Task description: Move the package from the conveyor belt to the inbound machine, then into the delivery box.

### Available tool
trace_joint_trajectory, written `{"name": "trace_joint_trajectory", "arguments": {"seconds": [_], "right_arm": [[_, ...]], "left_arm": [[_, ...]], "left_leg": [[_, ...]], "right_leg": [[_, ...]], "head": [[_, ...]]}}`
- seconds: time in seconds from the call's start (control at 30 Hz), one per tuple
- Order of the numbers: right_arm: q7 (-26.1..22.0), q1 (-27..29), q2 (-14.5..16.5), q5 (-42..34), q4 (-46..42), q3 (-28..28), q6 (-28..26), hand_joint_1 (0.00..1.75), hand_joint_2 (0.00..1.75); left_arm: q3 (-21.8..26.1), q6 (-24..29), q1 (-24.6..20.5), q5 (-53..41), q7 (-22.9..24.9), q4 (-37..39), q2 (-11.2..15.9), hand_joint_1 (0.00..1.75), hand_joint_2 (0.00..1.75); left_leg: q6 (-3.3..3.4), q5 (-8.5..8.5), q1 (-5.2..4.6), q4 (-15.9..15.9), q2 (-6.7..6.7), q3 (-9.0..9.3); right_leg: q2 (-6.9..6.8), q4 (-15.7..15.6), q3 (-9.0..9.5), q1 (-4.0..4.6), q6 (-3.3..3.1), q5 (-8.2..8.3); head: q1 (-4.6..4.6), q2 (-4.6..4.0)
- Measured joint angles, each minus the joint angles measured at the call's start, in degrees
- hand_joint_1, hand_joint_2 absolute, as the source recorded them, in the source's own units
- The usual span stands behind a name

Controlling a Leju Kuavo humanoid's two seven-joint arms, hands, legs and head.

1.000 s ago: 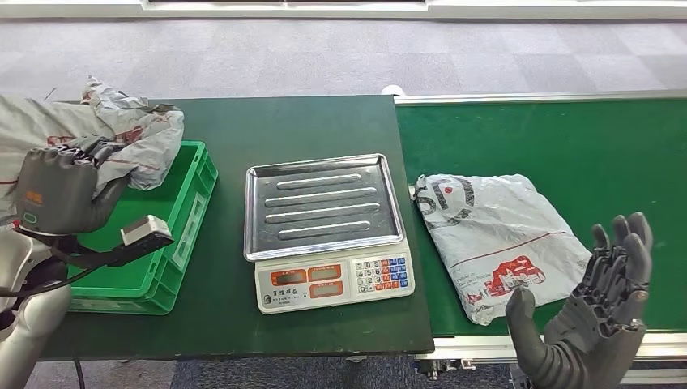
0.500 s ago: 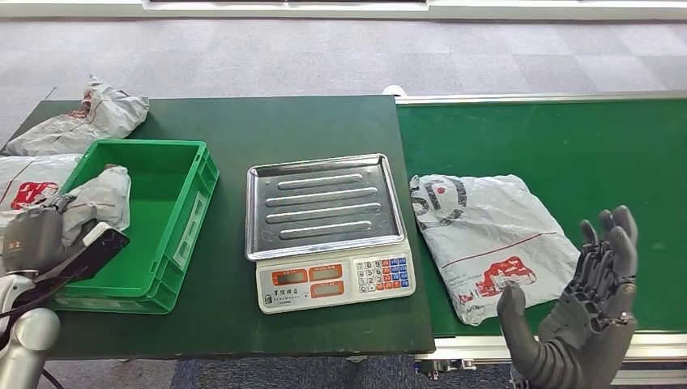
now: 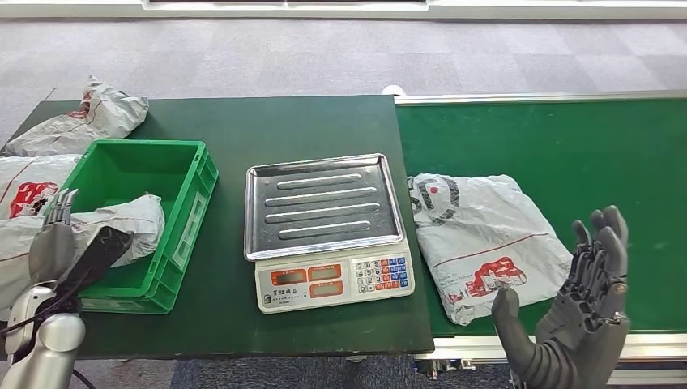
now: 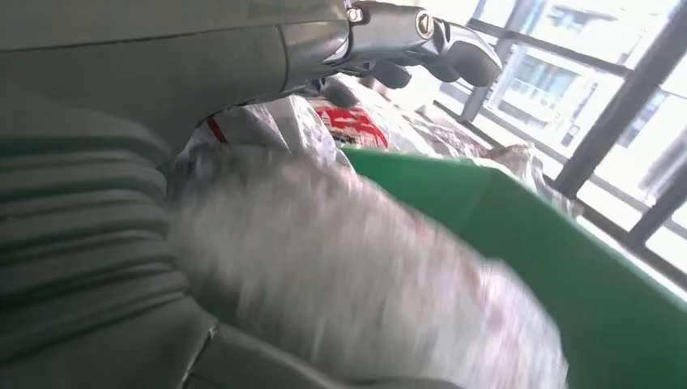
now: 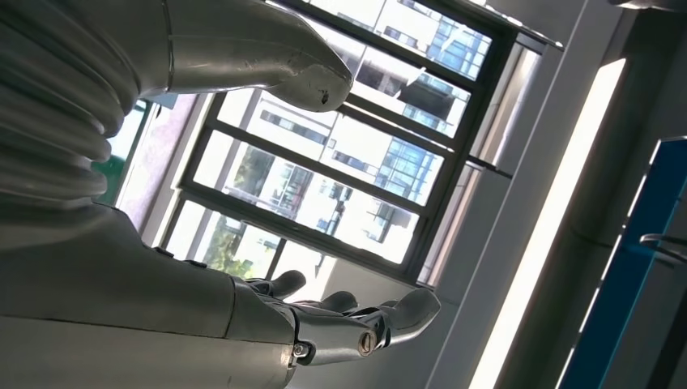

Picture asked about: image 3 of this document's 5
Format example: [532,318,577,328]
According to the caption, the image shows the dark green table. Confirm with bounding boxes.
[0,95,436,361]

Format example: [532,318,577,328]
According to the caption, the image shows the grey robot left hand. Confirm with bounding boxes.
[28,187,79,285]

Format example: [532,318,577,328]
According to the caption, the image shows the white package black letter print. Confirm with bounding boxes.
[407,173,574,327]

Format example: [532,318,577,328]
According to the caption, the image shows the white package large red print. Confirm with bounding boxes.
[0,154,83,221]

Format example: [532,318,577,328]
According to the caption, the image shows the white electronic scale body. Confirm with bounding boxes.
[254,242,416,315]

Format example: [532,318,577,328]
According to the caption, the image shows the green plastic crate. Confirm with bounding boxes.
[45,139,220,316]

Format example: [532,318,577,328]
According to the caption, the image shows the stainless steel scale tray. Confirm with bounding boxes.
[243,153,406,263]

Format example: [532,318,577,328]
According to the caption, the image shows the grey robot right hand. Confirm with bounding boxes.
[491,204,630,373]

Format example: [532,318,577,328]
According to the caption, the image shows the grey mailer package red print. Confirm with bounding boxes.
[0,194,166,323]

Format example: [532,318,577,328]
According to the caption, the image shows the crumpled grey mailer package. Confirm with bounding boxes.
[2,75,150,158]

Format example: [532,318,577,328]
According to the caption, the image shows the green belt conveyor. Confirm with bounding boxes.
[394,90,687,387]

